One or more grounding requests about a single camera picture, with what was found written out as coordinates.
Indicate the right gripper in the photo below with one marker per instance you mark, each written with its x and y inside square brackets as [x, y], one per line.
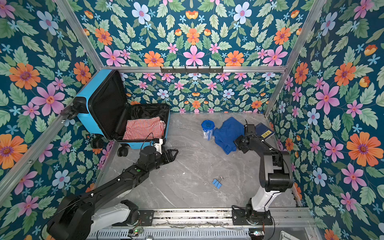
[237, 141]

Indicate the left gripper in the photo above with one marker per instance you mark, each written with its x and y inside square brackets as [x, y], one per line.
[170, 155]

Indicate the blue cloth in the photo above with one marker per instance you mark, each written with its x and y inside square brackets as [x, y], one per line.
[225, 136]

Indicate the red white striped shirt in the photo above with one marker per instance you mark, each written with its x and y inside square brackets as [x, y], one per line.
[142, 129]

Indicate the clear bottle blue lid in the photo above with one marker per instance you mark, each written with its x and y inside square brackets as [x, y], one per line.
[208, 127]

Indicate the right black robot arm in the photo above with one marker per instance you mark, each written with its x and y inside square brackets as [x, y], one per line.
[275, 175]

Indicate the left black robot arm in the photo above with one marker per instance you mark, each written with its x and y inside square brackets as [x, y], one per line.
[79, 216]

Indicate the dark blue book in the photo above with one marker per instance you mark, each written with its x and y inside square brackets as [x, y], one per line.
[263, 131]

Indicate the blue binder clip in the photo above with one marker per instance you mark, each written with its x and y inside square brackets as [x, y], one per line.
[217, 182]

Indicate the blue open suitcase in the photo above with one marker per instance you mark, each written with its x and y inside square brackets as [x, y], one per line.
[103, 108]

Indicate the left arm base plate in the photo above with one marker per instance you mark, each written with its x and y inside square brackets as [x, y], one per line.
[139, 218]

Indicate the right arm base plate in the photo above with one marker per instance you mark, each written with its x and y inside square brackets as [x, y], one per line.
[242, 217]

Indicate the metal hook rail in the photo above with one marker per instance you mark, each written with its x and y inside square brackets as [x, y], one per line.
[191, 70]

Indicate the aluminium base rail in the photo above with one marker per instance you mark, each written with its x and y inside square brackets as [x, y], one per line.
[222, 218]

